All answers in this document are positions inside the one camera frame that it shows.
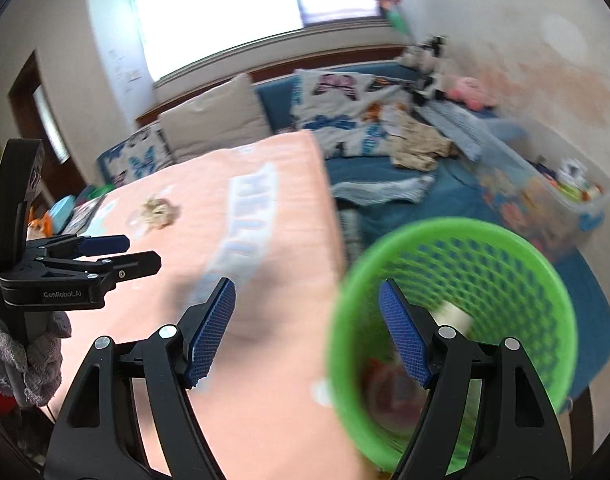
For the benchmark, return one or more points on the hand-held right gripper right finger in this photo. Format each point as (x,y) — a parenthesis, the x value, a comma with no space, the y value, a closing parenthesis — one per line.
(405,335)

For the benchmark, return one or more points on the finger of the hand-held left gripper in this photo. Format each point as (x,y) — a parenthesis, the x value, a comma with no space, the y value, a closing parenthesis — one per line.
(130,264)
(105,244)

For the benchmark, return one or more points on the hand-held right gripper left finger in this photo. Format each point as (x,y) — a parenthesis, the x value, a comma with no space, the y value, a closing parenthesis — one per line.
(210,330)

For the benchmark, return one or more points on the white paper cup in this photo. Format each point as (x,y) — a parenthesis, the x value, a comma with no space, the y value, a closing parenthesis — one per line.
(455,317)

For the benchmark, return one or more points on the paper ball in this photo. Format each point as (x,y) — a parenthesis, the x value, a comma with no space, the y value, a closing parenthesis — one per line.
(159,211)

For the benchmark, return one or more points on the red printed paper cup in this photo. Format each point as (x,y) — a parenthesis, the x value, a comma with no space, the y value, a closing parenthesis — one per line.
(390,395)

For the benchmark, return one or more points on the green mesh basket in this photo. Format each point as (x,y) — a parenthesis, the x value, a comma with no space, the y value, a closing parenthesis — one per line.
(485,260)

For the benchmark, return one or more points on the person's left hand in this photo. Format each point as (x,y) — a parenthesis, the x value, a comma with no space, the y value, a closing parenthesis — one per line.
(40,375)

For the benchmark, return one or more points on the colourful picture book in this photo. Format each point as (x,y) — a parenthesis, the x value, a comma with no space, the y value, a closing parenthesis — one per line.
(87,215)

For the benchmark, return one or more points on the orange fox plush toy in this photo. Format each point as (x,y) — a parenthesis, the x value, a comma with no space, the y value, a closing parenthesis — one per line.
(40,225)

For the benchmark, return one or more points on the teal box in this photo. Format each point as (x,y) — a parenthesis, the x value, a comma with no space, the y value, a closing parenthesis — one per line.
(62,212)

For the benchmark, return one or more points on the dark wooden door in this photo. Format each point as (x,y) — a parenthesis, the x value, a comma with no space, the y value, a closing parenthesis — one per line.
(40,125)

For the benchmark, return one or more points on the butterfly print pillow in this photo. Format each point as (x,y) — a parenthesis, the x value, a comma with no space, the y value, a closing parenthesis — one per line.
(140,155)

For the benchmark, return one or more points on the blue white striped cloth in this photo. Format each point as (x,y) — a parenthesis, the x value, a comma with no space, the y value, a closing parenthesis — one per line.
(380,189)

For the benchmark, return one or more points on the blue bed sheet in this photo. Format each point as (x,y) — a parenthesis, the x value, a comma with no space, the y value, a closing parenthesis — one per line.
(455,195)

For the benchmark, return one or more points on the beige pillow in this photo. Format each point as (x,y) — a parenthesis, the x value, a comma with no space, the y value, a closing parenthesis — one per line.
(210,115)

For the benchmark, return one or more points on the beige crumpled cloth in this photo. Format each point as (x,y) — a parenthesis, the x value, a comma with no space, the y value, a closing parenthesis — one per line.
(420,142)

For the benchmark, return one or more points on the clear plastic storage bin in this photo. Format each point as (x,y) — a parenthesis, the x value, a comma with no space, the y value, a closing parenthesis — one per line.
(545,195)

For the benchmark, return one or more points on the grey striped cloth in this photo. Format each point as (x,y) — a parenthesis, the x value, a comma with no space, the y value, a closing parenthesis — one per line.
(460,127)

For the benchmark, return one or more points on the right butterfly pillow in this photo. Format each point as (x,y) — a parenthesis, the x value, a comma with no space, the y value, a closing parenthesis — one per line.
(335,105)

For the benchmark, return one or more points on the brown wooden headboard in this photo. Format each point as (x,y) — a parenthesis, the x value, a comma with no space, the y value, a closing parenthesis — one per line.
(285,67)

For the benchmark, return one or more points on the pink plush toy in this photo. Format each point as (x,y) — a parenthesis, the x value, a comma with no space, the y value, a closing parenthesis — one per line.
(467,92)

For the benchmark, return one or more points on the window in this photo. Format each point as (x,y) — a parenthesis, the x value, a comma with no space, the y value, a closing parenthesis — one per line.
(210,5)

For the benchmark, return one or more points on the black white cow plush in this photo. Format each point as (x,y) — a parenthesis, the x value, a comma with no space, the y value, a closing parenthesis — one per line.
(427,65)

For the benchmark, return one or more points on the green flower wall decoration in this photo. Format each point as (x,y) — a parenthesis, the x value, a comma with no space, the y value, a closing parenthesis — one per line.
(390,0)

